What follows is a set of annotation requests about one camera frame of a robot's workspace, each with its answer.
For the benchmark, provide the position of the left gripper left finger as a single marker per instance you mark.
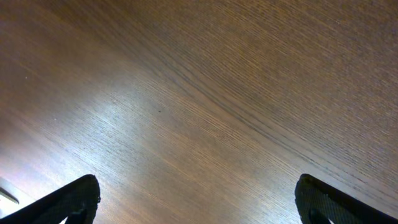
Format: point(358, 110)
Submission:
point(75, 203)

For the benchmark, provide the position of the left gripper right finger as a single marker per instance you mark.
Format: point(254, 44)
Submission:
point(318, 202)

